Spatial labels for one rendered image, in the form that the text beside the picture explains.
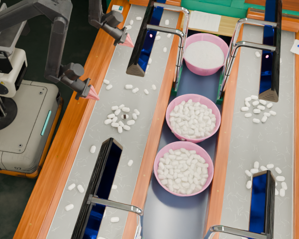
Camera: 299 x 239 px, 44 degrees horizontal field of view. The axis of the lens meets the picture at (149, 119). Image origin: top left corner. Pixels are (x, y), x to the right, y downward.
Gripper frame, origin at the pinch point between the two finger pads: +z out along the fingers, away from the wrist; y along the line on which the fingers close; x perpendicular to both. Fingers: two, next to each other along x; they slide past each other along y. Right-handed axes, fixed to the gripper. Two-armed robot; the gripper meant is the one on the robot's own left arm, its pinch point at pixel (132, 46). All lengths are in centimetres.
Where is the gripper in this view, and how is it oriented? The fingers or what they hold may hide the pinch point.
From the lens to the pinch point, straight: 202.4
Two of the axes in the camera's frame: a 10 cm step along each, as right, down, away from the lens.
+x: -6.6, 2.7, 7.0
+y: 2.2, -8.2, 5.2
